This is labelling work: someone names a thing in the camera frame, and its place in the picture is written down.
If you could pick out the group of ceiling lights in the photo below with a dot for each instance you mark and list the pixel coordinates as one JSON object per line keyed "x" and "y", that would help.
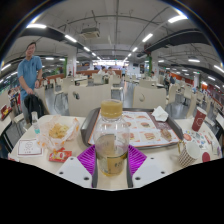
{"x": 70, "y": 38}

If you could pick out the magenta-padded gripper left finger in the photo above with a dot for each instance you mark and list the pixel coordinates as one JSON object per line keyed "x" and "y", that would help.
{"x": 86, "y": 158}

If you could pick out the fried food piece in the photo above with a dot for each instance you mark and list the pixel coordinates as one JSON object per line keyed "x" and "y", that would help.
{"x": 166, "y": 134}

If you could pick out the black bag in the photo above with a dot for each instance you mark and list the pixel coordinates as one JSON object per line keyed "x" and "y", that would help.
{"x": 33, "y": 106}

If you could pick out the clear bottle with yellow drink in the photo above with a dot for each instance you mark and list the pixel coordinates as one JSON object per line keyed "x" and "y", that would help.
{"x": 111, "y": 146}

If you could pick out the clear bag of fries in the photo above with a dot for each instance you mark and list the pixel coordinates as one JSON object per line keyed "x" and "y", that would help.
{"x": 58, "y": 131}

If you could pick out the ceiling air conditioner unit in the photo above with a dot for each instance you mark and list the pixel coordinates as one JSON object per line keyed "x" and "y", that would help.
{"x": 90, "y": 32}

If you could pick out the white printed paper card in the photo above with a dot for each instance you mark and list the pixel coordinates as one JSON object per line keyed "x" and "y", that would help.
{"x": 30, "y": 147}

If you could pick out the red ketchup packet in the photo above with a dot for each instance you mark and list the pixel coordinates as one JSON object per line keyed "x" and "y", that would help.
{"x": 60, "y": 155}

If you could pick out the red paper drink cup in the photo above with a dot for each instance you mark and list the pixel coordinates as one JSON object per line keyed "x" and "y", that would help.
{"x": 199, "y": 120}

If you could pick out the person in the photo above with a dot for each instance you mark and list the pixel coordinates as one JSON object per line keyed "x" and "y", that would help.
{"x": 30, "y": 71}

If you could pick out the group of beige chairs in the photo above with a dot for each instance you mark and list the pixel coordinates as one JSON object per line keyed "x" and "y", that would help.
{"x": 180, "y": 95}

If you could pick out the dark plastic food tray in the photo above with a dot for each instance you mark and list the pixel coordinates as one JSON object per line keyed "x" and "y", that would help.
{"x": 87, "y": 125}

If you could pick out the crumpled white napkin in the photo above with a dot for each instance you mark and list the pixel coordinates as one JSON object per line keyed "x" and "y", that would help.
{"x": 160, "y": 114}

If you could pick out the white brown patterned paper cup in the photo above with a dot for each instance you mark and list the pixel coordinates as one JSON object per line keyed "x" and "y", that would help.
{"x": 189, "y": 156}

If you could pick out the small clear sanitizer bottle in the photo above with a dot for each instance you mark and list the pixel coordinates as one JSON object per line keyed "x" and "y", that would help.
{"x": 35, "y": 125}

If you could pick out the beige chair with round hole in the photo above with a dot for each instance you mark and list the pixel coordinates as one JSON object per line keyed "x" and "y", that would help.
{"x": 150, "y": 97}
{"x": 90, "y": 100}

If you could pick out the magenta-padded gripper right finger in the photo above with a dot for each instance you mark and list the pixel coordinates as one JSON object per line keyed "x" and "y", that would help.
{"x": 137, "y": 159}

